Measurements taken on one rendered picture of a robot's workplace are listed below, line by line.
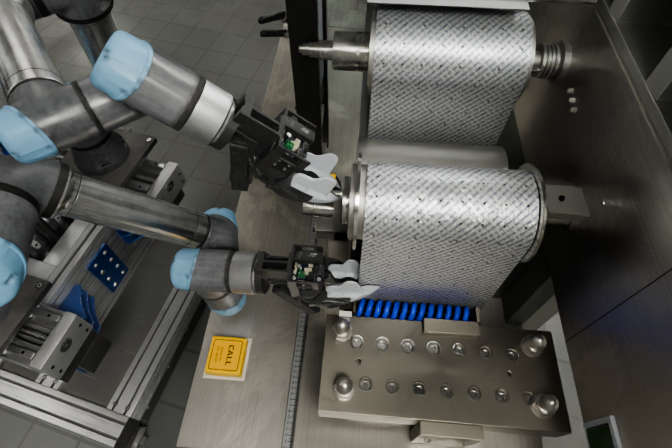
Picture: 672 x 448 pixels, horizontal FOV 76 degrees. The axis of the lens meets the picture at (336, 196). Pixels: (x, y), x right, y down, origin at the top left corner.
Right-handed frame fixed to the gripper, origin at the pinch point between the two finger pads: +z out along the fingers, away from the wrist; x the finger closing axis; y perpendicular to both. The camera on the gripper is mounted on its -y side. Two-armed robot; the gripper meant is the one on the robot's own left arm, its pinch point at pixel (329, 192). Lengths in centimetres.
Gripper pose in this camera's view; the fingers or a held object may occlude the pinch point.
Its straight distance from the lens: 67.9
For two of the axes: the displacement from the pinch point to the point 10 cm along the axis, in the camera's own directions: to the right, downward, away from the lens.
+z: 7.7, 4.2, 4.9
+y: 6.4, -4.1, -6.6
